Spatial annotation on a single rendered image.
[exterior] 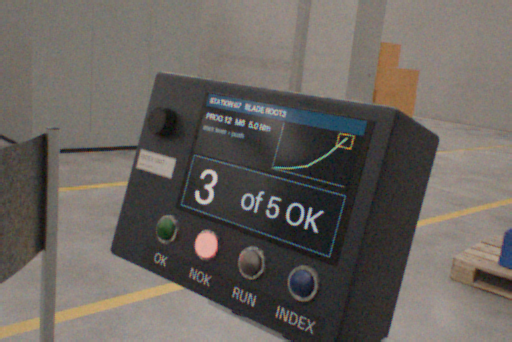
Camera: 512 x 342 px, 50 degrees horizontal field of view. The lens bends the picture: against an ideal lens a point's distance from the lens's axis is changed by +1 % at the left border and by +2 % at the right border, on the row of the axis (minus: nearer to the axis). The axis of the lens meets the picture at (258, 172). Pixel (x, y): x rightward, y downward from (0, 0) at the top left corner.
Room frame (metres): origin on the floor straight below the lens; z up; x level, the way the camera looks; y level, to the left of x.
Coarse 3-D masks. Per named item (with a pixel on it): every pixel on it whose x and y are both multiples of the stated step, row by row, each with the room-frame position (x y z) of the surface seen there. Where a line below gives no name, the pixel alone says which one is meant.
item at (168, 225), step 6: (168, 216) 0.48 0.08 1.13; (174, 216) 0.48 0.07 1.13; (162, 222) 0.47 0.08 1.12; (168, 222) 0.47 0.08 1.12; (174, 222) 0.47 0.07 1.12; (156, 228) 0.48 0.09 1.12; (162, 228) 0.47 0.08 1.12; (168, 228) 0.47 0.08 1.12; (174, 228) 0.47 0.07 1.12; (156, 234) 0.48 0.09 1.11; (162, 234) 0.47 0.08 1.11; (168, 234) 0.47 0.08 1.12; (174, 234) 0.47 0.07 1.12; (162, 240) 0.47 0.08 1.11; (168, 240) 0.47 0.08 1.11; (174, 240) 0.47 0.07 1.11
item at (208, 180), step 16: (192, 160) 0.48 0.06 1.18; (208, 160) 0.47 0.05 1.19; (192, 176) 0.48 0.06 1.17; (208, 176) 0.47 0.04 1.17; (224, 176) 0.46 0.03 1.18; (192, 192) 0.47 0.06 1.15; (208, 192) 0.46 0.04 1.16; (224, 192) 0.45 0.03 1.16; (192, 208) 0.47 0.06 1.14; (208, 208) 0.46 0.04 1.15
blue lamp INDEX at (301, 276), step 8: (296, 272) 0.39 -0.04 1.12; (304, 272) 0.38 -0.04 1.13; (312, 272) 0.38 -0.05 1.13; (288, 280) 0.39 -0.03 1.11; (296, 280) 0.38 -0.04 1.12; (304, 280) 0.38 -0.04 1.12; (312, 280) 0.38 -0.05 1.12; (296, 288) 0.38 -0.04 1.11; (304, 288) 0.38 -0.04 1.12; (312, 288) 0.38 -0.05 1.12; (296, 296) 0.38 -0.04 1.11; (304, 296) 0.38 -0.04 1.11; (312, 296) 0.38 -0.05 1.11
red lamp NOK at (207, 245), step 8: (208, 232) 0.45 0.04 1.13; (200, 240) 0.44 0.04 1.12; (208, 240) 0.44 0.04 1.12; (216, 240) 0.44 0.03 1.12; (200, 248) 0.44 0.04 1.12; (208, 248) 0.44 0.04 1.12; (216, 248) 0.44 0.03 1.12; (200, 256) 0.44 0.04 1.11; (208, 256) 0.44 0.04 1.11; (216, 256) 0.44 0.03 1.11
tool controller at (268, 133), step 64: (192, 128) 0.50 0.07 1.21; (256, 128) 0.46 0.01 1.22; (320, 128) 0.42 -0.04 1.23; (384, 128) 0.40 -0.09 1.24; (128, 192) 0.52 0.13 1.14; (256, 192) 0.44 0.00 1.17; (320, 192) 0.40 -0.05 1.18; (384, 192) 0.39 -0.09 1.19; (128, 256) 0.49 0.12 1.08; (192, 256) 0.45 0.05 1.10; (320, 256) 0.39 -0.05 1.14; (384, 256) 0.41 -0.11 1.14; (256, 320) 0.40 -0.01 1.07; (320, 320) 0.37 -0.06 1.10; (384, 320) 0.43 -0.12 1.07
